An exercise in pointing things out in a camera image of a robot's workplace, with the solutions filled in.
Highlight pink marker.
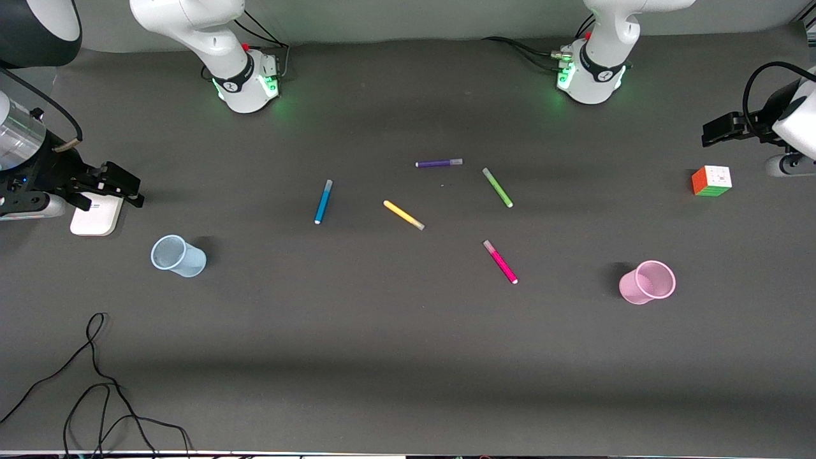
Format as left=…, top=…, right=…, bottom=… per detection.
left=483, top=240, right=519, bottom=285

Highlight blue marker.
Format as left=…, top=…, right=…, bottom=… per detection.
left=314, top=180, right=333, bottom=225

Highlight translucent blue cup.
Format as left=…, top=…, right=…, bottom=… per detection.
left=150, top=235, right=207, bottom=278

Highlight translucent pink cup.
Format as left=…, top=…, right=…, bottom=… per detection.
left=618, top=260, right=676, bottom=305

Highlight colourful puzzle cube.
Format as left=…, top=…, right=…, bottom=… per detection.
left=692, top=165, right=732, bottom=197

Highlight loose thin black cable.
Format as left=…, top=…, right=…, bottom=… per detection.
left=0, top=312, right=195, bottom=459

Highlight green marker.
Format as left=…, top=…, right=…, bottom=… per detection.
left=482, top=167, right=514, bottom=208

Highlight flat white device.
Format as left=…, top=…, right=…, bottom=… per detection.
left=70, top=193, right=124, bottom=237

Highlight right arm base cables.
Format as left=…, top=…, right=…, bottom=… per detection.
left=233, top=10, right=291, bottom=80

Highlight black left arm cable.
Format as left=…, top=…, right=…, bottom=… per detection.
left=743, top=61, right=816, bottom=140

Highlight yellow marker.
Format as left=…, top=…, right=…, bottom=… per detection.
left=382, top=200, right=426, bottom=231

